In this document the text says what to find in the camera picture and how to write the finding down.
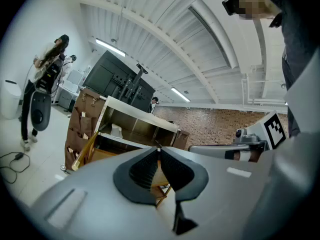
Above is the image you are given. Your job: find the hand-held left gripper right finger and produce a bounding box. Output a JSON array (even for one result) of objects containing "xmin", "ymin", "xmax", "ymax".
[{"xmin": 159, "ymin": 146, "xmax": 273, "ymax": 240}]

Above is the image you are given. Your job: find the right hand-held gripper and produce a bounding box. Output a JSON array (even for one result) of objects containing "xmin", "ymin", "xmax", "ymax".
[{"xmin": 187, "ymin": 111, "xmax": 287, "ymax": 163}]

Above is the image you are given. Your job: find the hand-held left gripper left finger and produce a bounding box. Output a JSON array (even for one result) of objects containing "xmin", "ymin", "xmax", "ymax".
[{"xmin": 29, "ymin": 146, "xmax": 176, "ymax": 240}]

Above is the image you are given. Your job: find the wooden shelf unit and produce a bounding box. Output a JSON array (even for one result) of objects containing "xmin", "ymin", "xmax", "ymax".
[{"xmin": 64, "ymin": 87, "xmax": 191, "ymax": 172}]

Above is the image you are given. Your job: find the light wooden rack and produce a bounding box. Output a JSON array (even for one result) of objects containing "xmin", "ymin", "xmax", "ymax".
[{"xmin": 149, "ymin": 160, "xmax": 173, "ymax": 208}]

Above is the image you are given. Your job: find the long ceiling light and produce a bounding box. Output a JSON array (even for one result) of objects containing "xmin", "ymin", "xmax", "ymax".
[
  {"xmin": 170, "ymin": 86, "xmax": 191, "ymax": 103},
  {"xmin": 94, "ymin": 38, "xmax": 127, "ymax": 58}
]

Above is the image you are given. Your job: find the black television on stand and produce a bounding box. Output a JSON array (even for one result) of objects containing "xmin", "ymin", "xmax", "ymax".
[{"xmin": 82, "ymin": 50, "xmax": 156, "ymax": 114}]

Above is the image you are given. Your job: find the white round bin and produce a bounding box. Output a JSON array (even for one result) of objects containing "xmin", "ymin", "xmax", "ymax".
[{"xmin": 0, "ymin": 79, "xmax": 23, "ymax": 120}]

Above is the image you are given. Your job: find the person's dark shirt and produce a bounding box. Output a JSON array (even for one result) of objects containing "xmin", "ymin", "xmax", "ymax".
[{"xmin": 259, "ymin": 0, "xmax": 320, "ymax": 138}]

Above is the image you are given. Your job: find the yellow stick handle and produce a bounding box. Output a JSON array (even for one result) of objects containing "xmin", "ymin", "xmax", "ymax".
[{"xmin": 71, "ymin": 130, "xmax": 100, "ymax": 172}]

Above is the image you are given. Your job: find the black floor cable with adapter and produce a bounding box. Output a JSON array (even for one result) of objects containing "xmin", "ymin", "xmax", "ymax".
[{"xmin": 0, "ymin": 151, "xmax": 31, "ymax": 185}]

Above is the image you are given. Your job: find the person's black head camera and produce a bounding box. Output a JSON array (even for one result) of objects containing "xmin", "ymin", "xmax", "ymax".
[{"xmin": 221, "ymin": 0, "xmax": 242, "ymax": 17}]

